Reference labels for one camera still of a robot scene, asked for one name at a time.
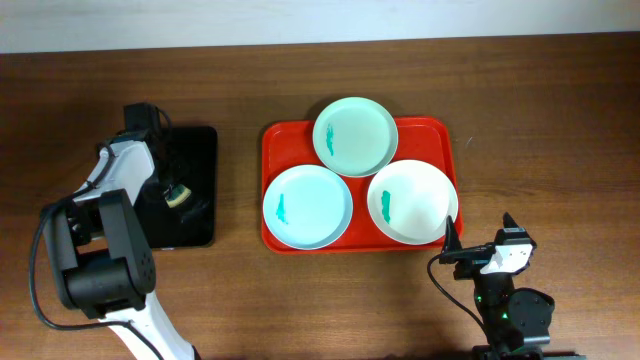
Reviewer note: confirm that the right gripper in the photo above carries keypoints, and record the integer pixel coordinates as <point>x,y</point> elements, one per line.
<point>472,261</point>

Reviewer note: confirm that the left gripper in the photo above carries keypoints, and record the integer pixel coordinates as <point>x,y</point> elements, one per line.
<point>151,193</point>

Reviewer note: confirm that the green yellow sponge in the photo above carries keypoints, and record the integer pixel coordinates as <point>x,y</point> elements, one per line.
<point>175,195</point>

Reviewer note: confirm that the mint green plate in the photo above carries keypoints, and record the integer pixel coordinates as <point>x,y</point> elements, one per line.
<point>355,137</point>

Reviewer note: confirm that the light blue plate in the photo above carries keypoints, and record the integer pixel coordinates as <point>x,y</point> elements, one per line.
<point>307,207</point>

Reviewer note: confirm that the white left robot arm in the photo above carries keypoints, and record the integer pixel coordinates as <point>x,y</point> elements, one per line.
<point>99,255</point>

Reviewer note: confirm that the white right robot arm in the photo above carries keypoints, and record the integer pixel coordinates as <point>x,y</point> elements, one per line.
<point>515,321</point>

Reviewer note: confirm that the black plastic tray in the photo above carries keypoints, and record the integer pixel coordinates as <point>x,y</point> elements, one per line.
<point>193,156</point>

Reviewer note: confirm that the red plastic tray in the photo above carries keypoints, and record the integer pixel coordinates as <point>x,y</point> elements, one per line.
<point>289,143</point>

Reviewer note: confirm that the white plate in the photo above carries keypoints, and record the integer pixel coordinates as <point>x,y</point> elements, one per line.
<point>410,201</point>

